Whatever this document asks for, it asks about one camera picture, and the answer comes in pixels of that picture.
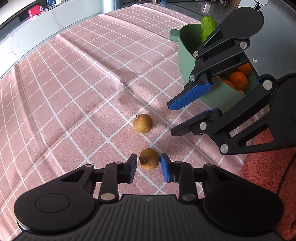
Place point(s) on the silver pedal trash bin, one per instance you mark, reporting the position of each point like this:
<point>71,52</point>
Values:
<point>111,5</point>

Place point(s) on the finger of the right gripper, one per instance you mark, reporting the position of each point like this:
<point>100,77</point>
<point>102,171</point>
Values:
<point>197,124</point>
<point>190,93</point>

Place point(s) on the white marble TV cabinet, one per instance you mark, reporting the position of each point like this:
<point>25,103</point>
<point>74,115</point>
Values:
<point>32,32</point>

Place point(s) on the small brown fruit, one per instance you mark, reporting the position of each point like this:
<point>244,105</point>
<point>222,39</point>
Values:
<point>142,123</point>
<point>149,159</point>

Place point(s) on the green cucumber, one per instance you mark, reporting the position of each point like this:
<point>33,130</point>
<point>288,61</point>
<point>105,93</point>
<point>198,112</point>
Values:
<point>208,25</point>

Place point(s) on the red box right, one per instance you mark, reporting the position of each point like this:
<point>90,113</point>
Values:
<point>35,10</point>

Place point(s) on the green colander bowl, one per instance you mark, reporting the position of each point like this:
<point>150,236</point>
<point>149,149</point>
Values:
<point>192,57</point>

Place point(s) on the pink checkered tablecloth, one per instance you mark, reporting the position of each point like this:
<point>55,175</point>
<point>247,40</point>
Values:
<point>72,101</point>

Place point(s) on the salmon pink towel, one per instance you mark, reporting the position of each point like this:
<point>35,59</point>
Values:
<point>266,169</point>

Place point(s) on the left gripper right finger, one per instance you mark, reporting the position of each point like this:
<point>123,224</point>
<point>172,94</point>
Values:
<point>184,174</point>

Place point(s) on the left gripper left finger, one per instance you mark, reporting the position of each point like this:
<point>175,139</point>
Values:
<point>112,175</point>

